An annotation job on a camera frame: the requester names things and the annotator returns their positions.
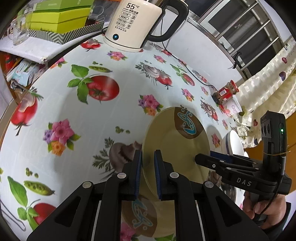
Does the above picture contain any beige plate brown patch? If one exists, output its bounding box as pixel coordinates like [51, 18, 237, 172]
[142, 107, 210, 195]

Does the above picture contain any person's right hand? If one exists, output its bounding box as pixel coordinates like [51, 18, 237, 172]
[242, 193, 287, 230]

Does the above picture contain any white plate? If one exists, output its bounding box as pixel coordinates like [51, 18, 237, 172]
[206, 125, 223, 153]

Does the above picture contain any white yogurt cup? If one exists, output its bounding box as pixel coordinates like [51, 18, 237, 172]
[223, 96, 242, 116]

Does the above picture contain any red lid sauce jar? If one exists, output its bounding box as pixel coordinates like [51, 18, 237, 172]
[212, 80, 239, 105]

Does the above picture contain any floral vegetable tablecloth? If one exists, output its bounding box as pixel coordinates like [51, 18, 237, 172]
[1, 36, 236, 240]

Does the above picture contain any cream heart pattern curtain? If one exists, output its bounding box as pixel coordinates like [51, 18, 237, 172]
[235, 38, 295, 148]

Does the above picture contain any black binder clip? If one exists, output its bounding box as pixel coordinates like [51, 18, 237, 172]
[1, 201, 26, 232]

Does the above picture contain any metal window grille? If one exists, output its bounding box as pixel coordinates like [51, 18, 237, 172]
[187, 0, 292, 80]

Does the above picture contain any cream electric kettle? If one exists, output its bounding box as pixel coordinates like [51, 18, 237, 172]
[103, 0, 189, 52]

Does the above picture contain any chevron pattern box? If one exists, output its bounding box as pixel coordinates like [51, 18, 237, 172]
[29, 21, 104, 45]

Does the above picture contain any green box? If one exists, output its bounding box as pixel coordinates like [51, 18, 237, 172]
[26, 0, 94, 34]

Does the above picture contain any glass cup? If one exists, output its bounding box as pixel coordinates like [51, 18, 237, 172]
[6, 11, 29, 46]

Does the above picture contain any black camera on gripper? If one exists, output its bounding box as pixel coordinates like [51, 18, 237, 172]
[260, 110, 287, 182]

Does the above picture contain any black kettle power cable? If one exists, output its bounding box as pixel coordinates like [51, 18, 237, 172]
[159, 18, 218, 93]

